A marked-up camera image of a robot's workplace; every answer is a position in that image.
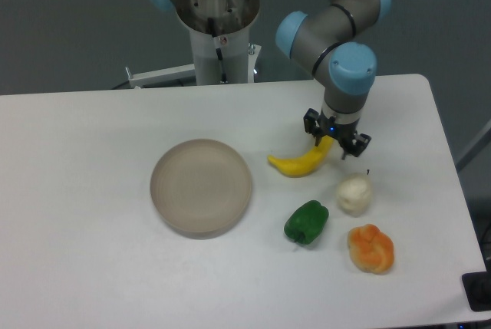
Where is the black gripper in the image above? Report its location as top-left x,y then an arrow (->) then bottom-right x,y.
303,108 -> 371,160

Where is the yellow toy banana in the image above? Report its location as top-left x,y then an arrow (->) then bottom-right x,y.
267,137 -> 334,177

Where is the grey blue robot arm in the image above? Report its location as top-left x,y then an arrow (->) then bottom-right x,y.
150,0 -> 391,156

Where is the white toy pear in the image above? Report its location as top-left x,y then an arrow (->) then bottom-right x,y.
336,173 -> 374,217

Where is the green toy bell pepper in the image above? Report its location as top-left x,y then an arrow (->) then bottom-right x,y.
283,200 -> 329,245

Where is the orange toy bread roll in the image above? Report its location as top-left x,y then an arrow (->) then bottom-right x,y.
347,224 -> 395,275

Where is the beige round plate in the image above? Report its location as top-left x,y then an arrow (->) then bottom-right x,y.
150,139 -> 252,239

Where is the grey metal table leg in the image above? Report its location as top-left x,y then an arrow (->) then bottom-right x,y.
455,120 -> 490,173

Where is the black device at table edge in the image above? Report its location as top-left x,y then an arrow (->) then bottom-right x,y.
461,271 -> 490,312

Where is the black cable on pedestal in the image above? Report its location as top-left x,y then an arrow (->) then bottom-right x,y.
206,17 -> 228,84

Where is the white metal frame bracket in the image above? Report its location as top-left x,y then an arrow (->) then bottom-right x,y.
125,64 -> 196,88

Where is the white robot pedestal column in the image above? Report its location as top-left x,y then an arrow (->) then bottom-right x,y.
177,0 -> 260,85

